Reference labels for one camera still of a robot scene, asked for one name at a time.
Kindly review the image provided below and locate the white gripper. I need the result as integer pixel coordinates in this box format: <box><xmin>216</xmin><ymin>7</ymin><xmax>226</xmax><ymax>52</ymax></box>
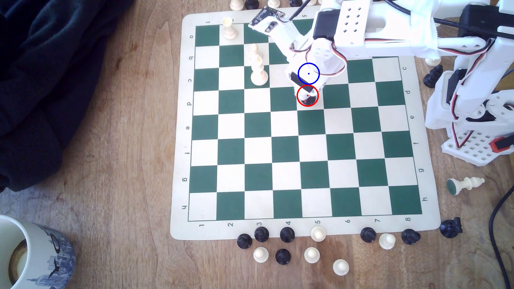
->
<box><xmin>273</xmin><ymin>21</ymin><xmax>347</xmax><ymax>87</ymax></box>

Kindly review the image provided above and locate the tall white chess piece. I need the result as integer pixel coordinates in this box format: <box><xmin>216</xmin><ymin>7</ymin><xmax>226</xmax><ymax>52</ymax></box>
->
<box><xmin>251</xmin><ymin>55</ymin><xmax>269</xmax><ymax>87</ymax></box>

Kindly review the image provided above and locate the white chess bishop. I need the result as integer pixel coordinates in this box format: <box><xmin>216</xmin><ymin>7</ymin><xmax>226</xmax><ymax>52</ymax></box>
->
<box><xmin>222</xmin><ymin>17</ymin><xmax>239</xmax><ymax>41</ymax></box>

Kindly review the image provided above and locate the green and cream chess mat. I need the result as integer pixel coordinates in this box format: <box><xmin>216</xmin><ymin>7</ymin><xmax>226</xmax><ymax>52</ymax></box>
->
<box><xmin>170</xmin><ymin>6</ymin><xmax>441</xmax><ymax>241</ymax></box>

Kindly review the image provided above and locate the white piece with green felt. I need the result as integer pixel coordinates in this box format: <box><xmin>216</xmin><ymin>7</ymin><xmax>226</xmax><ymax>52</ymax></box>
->
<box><xmin>446</xmin><ymin>177</ymin><xmax>486</xmax><ymax>197</ymax></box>

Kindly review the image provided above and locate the black chess knight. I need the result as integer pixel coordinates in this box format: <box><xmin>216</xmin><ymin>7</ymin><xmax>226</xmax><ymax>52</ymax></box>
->
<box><xmin>439</xmin><ymin>217</ymin><xmax>463</xmax><ymax>239</ymax></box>

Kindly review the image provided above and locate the red and black clamp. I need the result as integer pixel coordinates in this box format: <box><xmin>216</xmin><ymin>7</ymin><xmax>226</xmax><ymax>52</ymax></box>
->
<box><xmin>492</xmin><ymin>135</ymin><xmax>514</xmax><ymax>154</ymax></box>

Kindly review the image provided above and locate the dark blue cloth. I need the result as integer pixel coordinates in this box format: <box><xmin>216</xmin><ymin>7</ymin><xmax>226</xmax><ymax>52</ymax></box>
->
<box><xmin>0</xmin><ymin>0</ymin><xmax>135</xmax><ymax>193</ymax></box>

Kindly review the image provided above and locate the printed ceramic mug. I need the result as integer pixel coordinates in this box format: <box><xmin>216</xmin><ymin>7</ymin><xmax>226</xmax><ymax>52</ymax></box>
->
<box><xmin>0</xmin><ymin>214</ymin><xmax>76</xmax><ymax>289</ymax></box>

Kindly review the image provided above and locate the red black white servo wire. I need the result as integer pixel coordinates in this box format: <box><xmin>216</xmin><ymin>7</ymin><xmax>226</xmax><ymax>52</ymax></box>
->
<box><xmin>290</xmin><ymin>40</ymin><xmax>347</xmax><ymax>78</ymax></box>

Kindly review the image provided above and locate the camera circuit board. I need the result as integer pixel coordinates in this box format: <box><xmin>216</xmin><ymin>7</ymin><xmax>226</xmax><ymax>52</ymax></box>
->
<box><xmin>248</xmin><ymin>7</ymin><xmax>287</xmax><ymax>34</ymax></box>

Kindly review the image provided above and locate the black camera cable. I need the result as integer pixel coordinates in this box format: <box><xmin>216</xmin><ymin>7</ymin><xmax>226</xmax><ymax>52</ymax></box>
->
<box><xmin>287</xmin><ymin>0</ymin><xmax>312</xmax><ymax>21</ymax></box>

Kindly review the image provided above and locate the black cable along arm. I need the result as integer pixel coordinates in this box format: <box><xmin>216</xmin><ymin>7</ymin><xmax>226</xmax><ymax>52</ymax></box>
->
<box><xmin>381</xmin><ymin>0</ymin><xmax>514</xmax><ymax>33</ymax></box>

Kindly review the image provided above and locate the servo wire bundle at base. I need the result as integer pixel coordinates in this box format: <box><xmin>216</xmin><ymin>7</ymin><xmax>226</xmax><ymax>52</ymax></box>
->
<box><xmin>437</xmin><ymin>39</ymin><xmax>495</xmax><ymax>150</ymax></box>

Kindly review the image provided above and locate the black cable on table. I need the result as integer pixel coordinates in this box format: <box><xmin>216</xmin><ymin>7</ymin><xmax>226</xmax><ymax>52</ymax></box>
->
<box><xmin>488</xmin><ymin>186</ymin><xmax>514</xmax><ymax>289</ymax></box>

